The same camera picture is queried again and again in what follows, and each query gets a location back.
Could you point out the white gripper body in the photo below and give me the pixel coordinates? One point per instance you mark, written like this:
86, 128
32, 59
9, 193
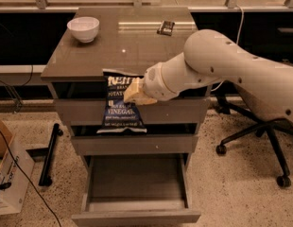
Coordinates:
153, 80

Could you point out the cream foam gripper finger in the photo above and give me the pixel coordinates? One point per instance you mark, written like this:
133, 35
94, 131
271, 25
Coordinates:
136, 94

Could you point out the blue chip bag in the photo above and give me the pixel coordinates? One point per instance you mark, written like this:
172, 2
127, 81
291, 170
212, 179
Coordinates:
119, 116

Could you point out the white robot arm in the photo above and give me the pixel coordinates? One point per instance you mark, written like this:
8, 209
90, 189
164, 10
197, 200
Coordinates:
209, 57

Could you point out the grey middle drawer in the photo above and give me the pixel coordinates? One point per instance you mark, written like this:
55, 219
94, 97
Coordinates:
160, 138

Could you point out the grey drawer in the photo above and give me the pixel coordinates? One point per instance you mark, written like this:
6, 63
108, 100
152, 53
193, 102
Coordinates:
125, 190
160, 138
83, 103

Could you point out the grey top drawer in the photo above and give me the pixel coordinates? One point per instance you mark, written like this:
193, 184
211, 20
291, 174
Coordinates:
83, 103

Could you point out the grey drawer cabinet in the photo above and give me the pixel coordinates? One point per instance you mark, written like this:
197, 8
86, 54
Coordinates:
127, 42

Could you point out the grey bottom drawer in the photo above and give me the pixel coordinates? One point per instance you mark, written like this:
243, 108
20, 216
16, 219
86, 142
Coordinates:
125, 190

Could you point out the small dark snack packet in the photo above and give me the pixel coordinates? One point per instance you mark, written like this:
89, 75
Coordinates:
166, 28

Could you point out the white bowl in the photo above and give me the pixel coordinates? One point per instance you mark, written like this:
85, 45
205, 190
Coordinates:
84, 29

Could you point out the grey office chair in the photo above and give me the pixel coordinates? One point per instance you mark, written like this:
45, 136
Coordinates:
259, 128

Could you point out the black metal bar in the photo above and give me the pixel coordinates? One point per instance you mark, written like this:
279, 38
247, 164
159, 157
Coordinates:
45, 179

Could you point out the cardboard box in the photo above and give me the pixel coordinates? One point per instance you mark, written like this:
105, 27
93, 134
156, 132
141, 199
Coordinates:
13, 158

